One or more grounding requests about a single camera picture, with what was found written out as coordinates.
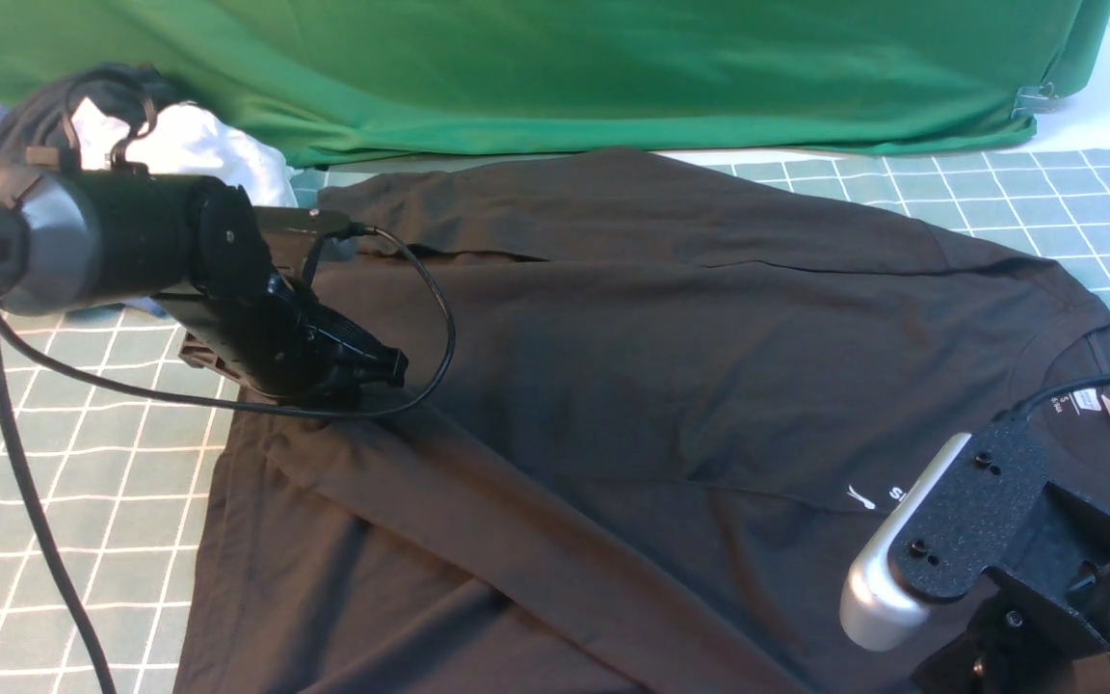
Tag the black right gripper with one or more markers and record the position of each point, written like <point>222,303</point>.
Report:
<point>1047,627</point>

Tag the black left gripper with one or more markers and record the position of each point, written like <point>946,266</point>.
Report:
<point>254,317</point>

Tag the gray long sleeve shirt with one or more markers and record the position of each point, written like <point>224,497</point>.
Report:
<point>681,403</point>

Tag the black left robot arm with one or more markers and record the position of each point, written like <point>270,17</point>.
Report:
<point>70,241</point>

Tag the white crumpled shirt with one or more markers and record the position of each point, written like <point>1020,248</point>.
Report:
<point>190,140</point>

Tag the dark gray crumpled shirt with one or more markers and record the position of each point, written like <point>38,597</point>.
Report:
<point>134,95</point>

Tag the green grid table mat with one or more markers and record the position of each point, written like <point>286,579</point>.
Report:
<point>124,481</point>

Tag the green backdrop cloth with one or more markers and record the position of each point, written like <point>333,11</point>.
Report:
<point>330,82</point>

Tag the metal binder clip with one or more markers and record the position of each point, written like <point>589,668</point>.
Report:
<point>1034,100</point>

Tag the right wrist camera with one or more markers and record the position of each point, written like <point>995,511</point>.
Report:
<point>962,513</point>

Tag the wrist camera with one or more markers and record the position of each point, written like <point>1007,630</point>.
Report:
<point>296,235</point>
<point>962,513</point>

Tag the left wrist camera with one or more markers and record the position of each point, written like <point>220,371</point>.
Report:
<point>296,235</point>

